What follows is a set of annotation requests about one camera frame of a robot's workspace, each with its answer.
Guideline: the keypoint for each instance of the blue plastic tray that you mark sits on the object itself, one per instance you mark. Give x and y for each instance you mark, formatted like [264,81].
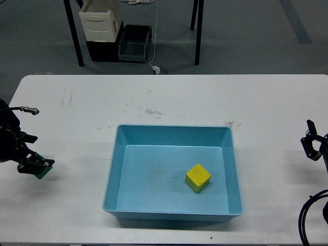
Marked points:
[148,167]

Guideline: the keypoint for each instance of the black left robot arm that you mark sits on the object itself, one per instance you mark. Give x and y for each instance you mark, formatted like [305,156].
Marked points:
[9,121]

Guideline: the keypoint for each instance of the black table leg far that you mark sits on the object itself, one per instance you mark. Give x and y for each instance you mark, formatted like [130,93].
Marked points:
[194,12]

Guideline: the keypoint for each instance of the black table leg left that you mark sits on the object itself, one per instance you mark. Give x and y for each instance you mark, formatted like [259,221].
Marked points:
[73,31]

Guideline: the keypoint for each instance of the green block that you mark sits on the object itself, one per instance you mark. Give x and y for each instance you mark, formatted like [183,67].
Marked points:
[42,166]

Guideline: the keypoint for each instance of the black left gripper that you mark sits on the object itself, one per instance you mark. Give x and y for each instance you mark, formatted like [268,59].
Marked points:
[28,162]

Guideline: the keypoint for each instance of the yellow block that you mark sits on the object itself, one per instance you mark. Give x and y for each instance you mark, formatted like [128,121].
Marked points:
[197,178]

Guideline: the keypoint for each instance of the silver cable connector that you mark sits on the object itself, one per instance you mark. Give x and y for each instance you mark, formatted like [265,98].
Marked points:
[33,111]

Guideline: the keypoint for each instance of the dark grey storage bin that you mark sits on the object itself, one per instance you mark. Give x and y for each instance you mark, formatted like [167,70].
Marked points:
[134,43]

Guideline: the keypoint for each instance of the white power adapter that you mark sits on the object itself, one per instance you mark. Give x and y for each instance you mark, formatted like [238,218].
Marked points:
[156,70]

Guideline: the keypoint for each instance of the black table leg right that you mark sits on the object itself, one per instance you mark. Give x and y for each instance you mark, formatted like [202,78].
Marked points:
[199,19]

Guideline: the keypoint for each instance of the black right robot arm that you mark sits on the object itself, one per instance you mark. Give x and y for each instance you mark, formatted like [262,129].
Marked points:
[315,148]

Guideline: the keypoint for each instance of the black table leg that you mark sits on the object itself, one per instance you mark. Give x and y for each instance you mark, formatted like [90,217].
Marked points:
[194,12]
[73,31]
[199,19]

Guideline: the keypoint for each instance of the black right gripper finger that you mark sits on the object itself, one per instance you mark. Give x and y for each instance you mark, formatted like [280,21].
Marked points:
[307,143]

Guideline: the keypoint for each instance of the cream plastic crate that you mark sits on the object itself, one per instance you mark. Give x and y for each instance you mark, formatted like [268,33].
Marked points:
[101,20]

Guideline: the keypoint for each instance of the black crate under cream crate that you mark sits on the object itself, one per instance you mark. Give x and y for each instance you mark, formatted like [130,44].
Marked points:
[105,51]

